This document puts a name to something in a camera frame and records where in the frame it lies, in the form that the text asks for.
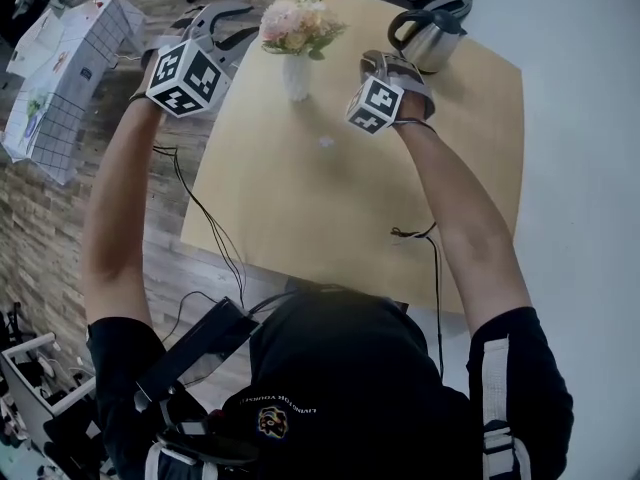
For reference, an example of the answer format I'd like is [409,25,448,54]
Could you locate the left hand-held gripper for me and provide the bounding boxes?
[141,1,262,120]

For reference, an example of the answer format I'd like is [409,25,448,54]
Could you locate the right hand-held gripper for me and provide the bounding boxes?
[344,50,437,136]

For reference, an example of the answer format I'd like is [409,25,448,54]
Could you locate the person's left forearm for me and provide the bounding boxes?
[81,95,167,340]

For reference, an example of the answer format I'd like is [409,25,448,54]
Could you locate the person's right forearm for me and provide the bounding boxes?
[392,120,533,340]

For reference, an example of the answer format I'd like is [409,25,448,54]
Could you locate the steel electric kettle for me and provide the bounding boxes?
[387,8,469,75]

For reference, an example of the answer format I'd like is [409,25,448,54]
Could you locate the light wooden table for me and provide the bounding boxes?
[179,0,526,315]

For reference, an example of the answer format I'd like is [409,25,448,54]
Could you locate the table with checked cloth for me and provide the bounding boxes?
[0,0,148,186]

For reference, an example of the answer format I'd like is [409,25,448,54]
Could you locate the person's black shirt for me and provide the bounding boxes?
[87,287,576,480]

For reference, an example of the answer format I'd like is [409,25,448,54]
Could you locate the black chest-mounted screen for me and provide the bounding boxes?
[133,296,262,413]

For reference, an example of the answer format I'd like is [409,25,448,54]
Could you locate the white open shelf unit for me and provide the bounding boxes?
[0,331,97,437]

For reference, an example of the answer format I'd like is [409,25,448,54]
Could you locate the black wrist strap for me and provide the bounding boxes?
[392,118,439,135]

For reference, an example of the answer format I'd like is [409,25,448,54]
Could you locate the thin black cable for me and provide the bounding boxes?
[152,143,249,310]

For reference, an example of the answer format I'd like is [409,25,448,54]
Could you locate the white harness strap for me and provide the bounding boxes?
[480,336,532,480]

